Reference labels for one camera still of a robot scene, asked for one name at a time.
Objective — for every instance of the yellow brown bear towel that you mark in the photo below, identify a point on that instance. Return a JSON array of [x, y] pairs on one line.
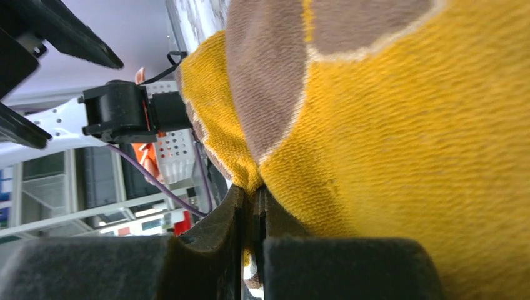
[[404, 119]]

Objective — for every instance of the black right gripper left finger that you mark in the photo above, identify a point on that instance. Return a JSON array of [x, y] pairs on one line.
[[203, 263]]

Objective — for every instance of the white basket at bottom edge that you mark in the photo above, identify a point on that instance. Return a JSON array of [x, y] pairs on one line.
[[174, 153]]

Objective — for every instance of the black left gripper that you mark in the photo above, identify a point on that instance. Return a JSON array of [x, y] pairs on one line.
[[21, 48]]

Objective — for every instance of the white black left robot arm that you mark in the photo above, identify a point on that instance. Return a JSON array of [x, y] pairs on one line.
[[115, 113]]

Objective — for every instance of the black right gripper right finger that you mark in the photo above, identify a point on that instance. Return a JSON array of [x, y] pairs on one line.
[[292, 263]]

